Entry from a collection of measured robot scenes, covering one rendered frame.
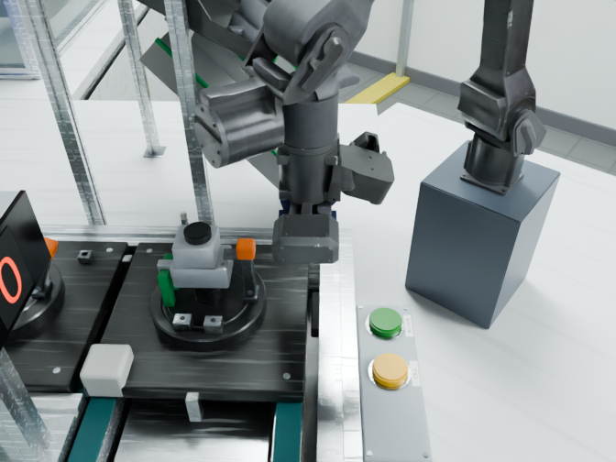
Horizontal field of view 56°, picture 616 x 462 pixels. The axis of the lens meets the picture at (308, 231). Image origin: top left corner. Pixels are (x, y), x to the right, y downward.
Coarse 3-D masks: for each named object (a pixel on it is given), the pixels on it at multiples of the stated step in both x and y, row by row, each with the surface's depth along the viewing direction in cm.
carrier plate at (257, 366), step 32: (160, 256) 78; (256, 256) 78; (128, 288) 74; (288, 288) 74; (128, 320) 69; (288, 320) 69; (160, 352) 66; (192, 352) 66; (224, 352) 66; (256, 352) 66; (288, 352) 66; (128, 384) 62; (160, 384) 62; (192, 384) 62; (224, 384) 62; (256, 384) 62; (288, 384) 62
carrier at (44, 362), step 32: (64, 256) 78; (96, 256) 78; (64, 288) 73; (96, 288) 74; (32, 320) 67; (64, 320) 69; (96, 320) 70; (32, 352) 66; (64, 352) 66; (32, 384) 62; (64, 384) 62
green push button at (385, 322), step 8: (376, 312) 70; (384, 312) 70; (392, 312) 70; (368, 320) 70; (376, 320) 69; (384, 320) 69; (392, 320) 69; (400, 320) 69; (376, 328) 68; (384, 328) 68; (392, 328) 68; (400, 328) 69
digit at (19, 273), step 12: (0, 240) 41; (12, 240) 42; (0, 252) 41; (12, 252) 42; (0, 264) 41; (12, 264) 42; (24, 264) 44; (0, 276) 41; (12, 276) 42; (24, 276) 44; (0, 288) 41; (12, 288) 42; (24, 288) 44; (0, 300) 41; (12, 300) 42; (24, 300) 44; (0, 312) 41; (12, 312) 42
